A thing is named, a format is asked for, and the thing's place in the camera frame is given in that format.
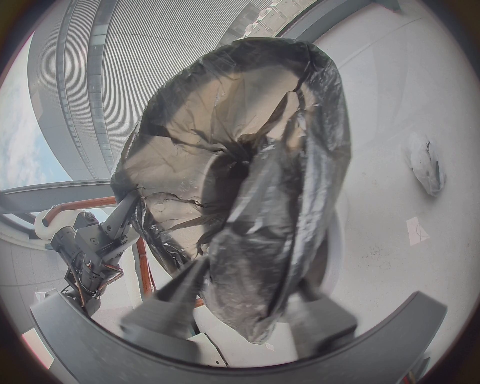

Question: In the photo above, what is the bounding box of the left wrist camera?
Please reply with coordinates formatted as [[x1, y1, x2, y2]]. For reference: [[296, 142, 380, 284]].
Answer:
[[73, 211, 103, 241]]

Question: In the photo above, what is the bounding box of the white trash bin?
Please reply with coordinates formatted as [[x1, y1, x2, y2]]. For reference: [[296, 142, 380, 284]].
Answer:
[[320, 210, 346, 299]]

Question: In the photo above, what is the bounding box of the crumpled white paper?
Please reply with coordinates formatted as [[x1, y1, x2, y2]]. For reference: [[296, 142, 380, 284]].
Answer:
[[404, 132, 448, 197]]

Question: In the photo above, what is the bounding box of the wooden chair with white cushion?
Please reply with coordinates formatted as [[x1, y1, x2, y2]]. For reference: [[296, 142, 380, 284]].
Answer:
[[34, 196, 156, 299]]

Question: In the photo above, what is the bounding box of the black plastic bag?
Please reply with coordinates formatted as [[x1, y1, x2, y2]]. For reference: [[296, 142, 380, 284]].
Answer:
[[110, 37, 354, 345]]

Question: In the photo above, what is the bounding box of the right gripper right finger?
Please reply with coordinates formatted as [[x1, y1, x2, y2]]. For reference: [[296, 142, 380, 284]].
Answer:
[[287, 286, 358, 358]]

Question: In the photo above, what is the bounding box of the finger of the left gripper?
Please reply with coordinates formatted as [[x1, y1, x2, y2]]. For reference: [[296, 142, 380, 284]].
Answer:
[[102, 192, 139, 242]]

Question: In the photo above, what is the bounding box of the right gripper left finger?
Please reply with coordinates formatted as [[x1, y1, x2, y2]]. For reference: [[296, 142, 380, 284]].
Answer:
[[119, 259, 211, 340]]

